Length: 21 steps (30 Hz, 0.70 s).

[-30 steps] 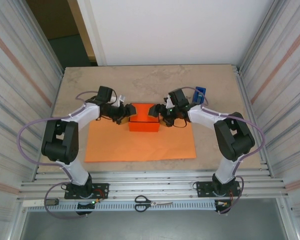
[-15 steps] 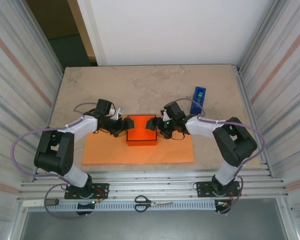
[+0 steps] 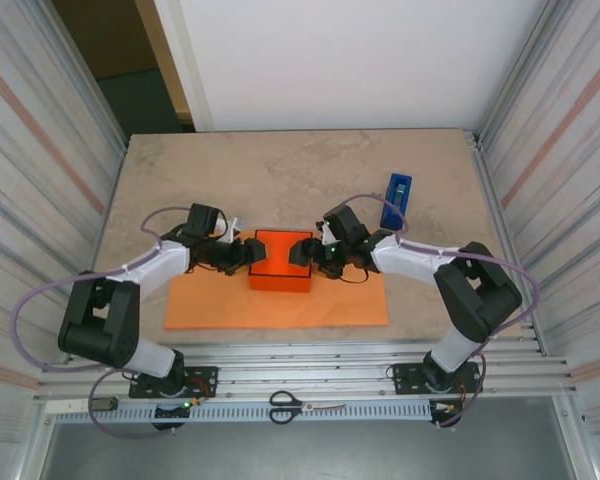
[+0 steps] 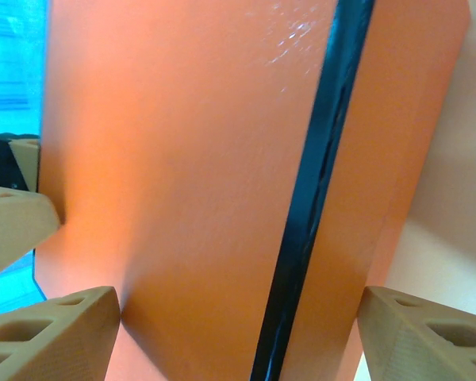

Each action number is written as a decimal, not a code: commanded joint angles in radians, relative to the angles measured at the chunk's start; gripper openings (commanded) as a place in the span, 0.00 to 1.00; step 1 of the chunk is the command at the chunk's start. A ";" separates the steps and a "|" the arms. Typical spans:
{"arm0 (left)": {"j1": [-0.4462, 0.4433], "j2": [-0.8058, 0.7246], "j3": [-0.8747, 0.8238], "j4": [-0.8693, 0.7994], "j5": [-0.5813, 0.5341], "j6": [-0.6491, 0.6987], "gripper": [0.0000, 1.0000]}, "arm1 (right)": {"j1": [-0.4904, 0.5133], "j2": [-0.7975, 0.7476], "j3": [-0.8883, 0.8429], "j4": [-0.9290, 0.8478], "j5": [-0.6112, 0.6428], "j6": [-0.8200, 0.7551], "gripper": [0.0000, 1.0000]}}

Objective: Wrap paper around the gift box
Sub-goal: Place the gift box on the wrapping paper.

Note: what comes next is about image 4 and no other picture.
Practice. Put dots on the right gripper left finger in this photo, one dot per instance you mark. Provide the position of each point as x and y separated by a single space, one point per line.
83 337

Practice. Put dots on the orange wrapping paper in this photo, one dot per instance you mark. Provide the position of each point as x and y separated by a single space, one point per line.
182 158

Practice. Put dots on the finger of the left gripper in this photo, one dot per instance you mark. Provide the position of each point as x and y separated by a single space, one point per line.
16 226
28 158

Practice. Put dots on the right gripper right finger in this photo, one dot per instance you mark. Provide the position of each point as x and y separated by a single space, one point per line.
404 349

